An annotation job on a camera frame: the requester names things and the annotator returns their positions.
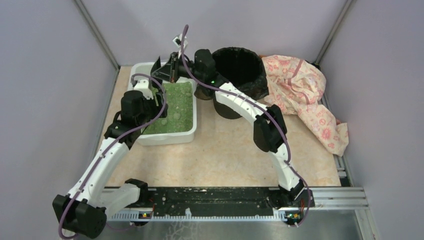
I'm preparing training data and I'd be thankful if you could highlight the white plastic litter box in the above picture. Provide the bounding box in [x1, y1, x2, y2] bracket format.
[137, 77, 198, 146]

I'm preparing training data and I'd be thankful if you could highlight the black trash bin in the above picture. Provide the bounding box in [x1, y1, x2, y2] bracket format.
[212, 98, 242, 120]

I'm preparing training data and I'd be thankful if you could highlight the black litter scoop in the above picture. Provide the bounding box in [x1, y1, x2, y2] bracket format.
[150, 56, 162, 77]

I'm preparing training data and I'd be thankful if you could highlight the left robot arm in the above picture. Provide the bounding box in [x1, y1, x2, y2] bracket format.
[52, 89, 168, 240]

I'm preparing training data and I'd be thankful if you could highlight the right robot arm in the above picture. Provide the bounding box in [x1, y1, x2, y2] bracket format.
[150, 47, 312, 202]

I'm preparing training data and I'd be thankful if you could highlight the black garbage bag liner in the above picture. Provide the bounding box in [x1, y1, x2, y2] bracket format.
[194, 46, 270, 102]

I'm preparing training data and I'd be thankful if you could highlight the pink floral cloth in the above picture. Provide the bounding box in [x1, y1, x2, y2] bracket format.
[261, 55, 349, 157]

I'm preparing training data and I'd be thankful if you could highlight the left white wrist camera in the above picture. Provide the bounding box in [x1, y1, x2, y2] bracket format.
[132, 78, 154, 100]

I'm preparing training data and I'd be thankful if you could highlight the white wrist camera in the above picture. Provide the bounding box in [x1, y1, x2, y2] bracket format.
[172, 33, 188, 50]
[132, 78, 154, 100]

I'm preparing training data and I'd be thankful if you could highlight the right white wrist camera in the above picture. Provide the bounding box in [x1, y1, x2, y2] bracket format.
[172, 33, 188, 50]

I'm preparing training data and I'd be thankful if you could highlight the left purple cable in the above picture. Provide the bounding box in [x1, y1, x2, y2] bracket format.
[58, 73, 168, 239]

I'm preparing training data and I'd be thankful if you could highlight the purple cable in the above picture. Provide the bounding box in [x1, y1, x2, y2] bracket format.
[179, 24, 313, 228]
[58, 73, 168, 239]

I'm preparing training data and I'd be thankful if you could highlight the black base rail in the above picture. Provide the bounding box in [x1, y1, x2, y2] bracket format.
[109, 179, 319, 223]

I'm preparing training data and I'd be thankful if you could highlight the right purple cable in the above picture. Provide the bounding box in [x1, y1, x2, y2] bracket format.
[179, 24, 313, 228]

